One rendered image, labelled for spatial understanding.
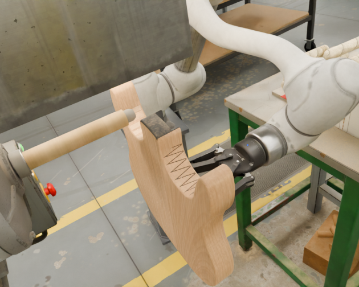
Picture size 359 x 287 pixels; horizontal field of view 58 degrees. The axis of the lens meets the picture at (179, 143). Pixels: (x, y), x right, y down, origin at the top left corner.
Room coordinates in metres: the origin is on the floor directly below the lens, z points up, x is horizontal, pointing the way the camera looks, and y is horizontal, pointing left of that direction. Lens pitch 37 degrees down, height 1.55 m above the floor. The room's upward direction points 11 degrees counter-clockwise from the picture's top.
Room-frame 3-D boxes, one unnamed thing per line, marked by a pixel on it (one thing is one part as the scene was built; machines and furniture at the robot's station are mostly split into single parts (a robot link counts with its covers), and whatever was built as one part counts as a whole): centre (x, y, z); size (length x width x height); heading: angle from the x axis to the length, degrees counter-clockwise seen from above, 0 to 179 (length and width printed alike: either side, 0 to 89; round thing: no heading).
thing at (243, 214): (1.04, -0.24, 0.45); 0.05 x 0.05 x 0.90; 26
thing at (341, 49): (0.91, -0.56, 1.12); 0.20 x 0.03 x 0.03; 112
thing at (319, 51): (1.06, -0.50, 1.04); 0.20 x 0.03 x 0.03; 112
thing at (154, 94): (1.34, 0.11, 0.87); 0.18 x 0.16 x 0.22; 117
